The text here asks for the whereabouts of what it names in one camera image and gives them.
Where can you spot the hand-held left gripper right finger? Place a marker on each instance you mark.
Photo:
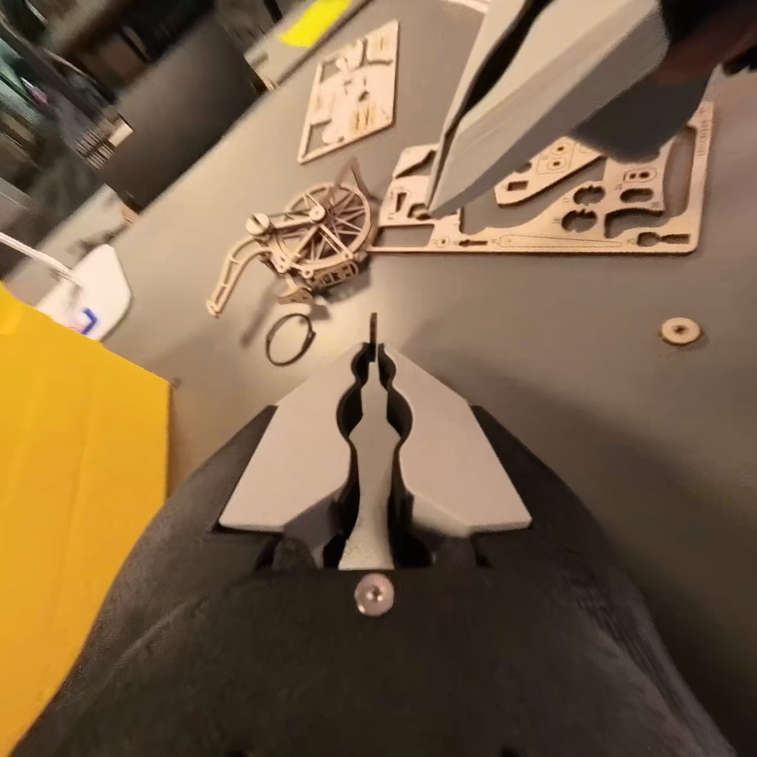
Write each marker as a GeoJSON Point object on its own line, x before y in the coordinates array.
{"type": "Point", "coordinates": [461, 467]}

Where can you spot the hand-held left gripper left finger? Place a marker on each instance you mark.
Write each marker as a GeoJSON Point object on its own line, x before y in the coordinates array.
{"type": "Point", "coordinates": [290, 467]}

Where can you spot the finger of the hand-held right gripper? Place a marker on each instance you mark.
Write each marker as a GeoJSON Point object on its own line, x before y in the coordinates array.
{"type": "Point", "coordinates": [579, 53]}
{"type": "Point", "coordinates": [479, 59]}

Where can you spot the small wooden part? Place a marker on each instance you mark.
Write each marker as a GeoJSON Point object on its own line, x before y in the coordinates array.
{"type": "Point", "coordinates": [374, 331]}

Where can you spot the wooden sheet with large cut-outs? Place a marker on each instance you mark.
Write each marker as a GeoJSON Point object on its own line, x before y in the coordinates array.
{"type": "Point", "coordinates": [674, 189]}

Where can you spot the yellow plastic bin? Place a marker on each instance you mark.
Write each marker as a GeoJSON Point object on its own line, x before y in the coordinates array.
{"type": "Point", "coordinates": [71, 473]}

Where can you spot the wooden sheet with slotted parts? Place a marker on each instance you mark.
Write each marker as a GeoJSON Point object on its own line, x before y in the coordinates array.
{"type": "Point", "coordinates": [381, 127]}

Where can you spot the wooden wheel model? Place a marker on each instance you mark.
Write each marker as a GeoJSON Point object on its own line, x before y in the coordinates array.
{"type": "Point", "coordinates": [259, 223]}

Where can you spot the black rubber band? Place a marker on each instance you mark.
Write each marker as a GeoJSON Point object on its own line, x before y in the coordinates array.
{"type": "Point", "coordinates": [267, 349]}

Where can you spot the yellow-green paper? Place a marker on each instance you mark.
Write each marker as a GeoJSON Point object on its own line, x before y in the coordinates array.
{"type": "Point", "coordinates": [313, 23]}

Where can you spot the round wooden washer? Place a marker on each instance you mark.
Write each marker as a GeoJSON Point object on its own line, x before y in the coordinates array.
{"type": "Point", "coordinates": [671, 337]}

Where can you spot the white stand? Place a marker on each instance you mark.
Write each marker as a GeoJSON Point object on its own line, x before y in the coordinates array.
{"type": "Point", "coordinates": [106, 284]}

